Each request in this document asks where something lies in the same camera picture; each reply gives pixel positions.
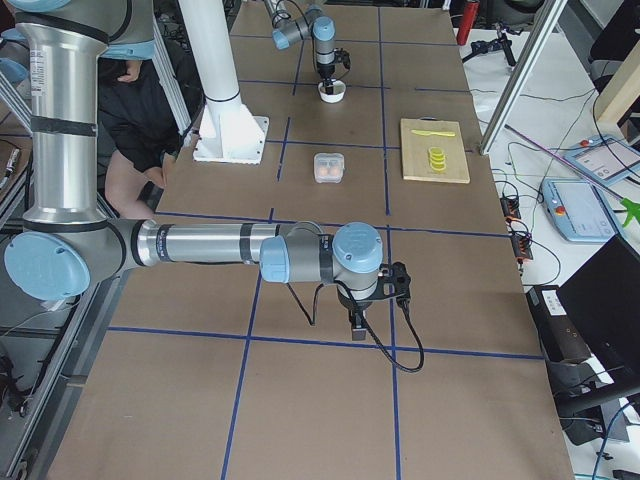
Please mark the white bowl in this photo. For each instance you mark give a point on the white bowl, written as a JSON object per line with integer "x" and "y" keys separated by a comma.
{"x": 339, "y": 92}

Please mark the black tripod clamp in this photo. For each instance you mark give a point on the black tripod clamp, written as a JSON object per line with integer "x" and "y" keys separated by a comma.
{"x": 500, "y": 43}

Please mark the black monitor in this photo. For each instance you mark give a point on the black monitor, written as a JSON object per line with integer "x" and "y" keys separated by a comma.
{"x": 602, "y": 300}

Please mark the metal rod green tip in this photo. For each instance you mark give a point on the metal rod green tip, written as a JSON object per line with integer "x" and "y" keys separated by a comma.
{"x": 631, "y": 208}

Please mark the teach pendant near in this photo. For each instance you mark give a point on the teach pendant near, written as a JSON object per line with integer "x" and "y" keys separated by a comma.
{"x": 578, "y": 211}

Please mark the sliced lemon pieces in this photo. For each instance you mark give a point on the sliced lemon pieces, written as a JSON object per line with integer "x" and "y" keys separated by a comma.
{"x": 437, "y": 159}

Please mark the red cylinder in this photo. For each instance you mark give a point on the red cylinder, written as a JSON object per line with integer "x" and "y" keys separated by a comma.
{"x": 467, "y": 21}

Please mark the teach pendant far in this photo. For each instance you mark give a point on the teach pendant far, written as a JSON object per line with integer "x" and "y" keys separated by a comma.
{"x": 605, "y": 159}

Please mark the clear plastic egg box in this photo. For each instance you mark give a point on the clear plastic egg box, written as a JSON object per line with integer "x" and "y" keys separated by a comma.
{"x": 328, "y": 160}

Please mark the black computer box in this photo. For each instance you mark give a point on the black computer box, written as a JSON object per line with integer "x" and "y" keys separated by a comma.
{"x": 559, "y": 337}

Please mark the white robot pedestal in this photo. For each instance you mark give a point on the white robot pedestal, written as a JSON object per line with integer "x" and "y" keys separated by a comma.
{"x": 228, "y": 131}

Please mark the teach pendant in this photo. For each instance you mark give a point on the teach pendant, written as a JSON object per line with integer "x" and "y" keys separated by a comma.
{"x": 578, "y": 211}
{"x": 605, "y": 159}

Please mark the person in black shirt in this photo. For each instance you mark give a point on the person in black shirt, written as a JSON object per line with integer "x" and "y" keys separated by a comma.
{"x": 135, "y": 112}

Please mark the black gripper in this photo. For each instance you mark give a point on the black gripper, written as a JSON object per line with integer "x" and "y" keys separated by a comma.
{"x": 326, "y": 73}
{"x": 356, "y": 305}

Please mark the wooden cutting board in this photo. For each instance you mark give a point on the wooden cutting board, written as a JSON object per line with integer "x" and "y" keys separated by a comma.
{"x": 414, "y": 152}

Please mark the aluminium frame post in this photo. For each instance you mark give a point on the aluminium frame post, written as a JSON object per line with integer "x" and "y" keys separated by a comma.
{"x": 543, "y": 27}

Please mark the yellow plastic knife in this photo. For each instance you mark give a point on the yellow plastic knife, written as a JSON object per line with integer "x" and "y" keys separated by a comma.
{"x": 426, "y": 133}

